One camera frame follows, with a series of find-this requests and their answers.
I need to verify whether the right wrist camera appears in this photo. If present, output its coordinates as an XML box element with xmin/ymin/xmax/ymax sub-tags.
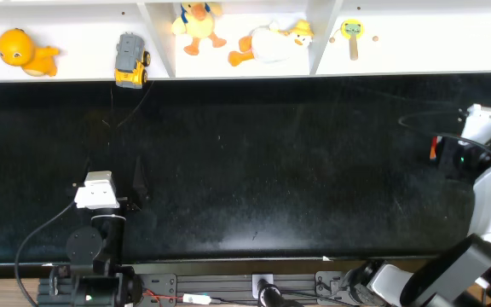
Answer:
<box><xmin>459</xmin><ymin>103</ymin><xmax>491</xmax><ymax>147</ymax></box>

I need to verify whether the yellow rubber duck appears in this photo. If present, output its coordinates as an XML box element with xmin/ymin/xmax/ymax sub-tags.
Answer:
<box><xmin>0</xmin><ymin>27</ymin><xmax>61</xmax><ymax>78</ymax></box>

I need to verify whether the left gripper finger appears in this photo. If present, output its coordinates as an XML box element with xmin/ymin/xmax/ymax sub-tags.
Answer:
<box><xmin>132</xmin><ymin>154</ymin><xmax>149</xmax><ymax>201</ymax></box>

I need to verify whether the white plush duck yellow hat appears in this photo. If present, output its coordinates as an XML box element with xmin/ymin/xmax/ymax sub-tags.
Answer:
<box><xmin>227</xmin><ymin>19</ymin><xmax>315</xmax><ymax>68</ymax></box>

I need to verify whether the white shelf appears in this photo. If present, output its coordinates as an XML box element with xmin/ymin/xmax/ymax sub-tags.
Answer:
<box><xmin>0</xmin><ymin>0</ymin><xmax>491</xmax><ymax>84</ymax></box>

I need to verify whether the yellow rattle drum toy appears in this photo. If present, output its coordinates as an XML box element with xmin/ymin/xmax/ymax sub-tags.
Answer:
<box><xmin>328</xmin><ymin>18</ymin><xmax>379</xmax><ymax>61</ymax></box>

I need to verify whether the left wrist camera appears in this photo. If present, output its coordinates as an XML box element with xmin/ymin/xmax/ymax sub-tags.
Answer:
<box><xmin>73</xmin><ymin>170</ymin><xmax>121</xmax><ymax>211</ymax></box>

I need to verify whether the grey and yellow toy truck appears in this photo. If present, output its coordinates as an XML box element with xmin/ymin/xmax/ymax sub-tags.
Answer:
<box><xmin>113</xmin><ymin>32</ymin><xmax>152</xmax><ymax>90</ymax></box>

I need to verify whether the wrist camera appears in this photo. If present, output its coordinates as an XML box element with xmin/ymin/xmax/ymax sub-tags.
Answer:
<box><xmin>73</xmin><ymin>170</ymin><xmax>121</xmax><ymax>211</ymax></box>
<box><xmin>459</xmin><ymin>103</ymin><xmax>491</xmax><ymax>147</ymax></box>

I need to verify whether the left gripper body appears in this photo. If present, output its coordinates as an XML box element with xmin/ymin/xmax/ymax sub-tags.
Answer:
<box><xmin>117</xmin><ymin>195</ymin><xmax>151</xmax><ymax>214</ymax></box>

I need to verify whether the mounting rail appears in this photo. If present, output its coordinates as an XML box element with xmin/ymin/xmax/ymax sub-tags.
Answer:
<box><xmin>36</xmin><ymin>263</ymin><xmax>357</xmax><ymax>307</ymax></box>

